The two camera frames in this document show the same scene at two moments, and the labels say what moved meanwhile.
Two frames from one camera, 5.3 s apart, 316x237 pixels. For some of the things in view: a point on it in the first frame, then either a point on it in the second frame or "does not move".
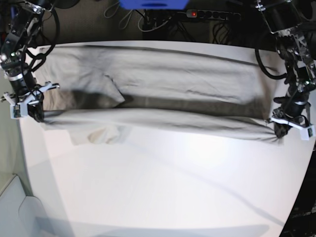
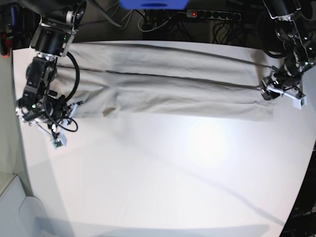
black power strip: (214, 14) does not move
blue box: (156, 4) does not move
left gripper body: (21, 82) -> (45, 108)
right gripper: (294, 104) -> (289, 74)
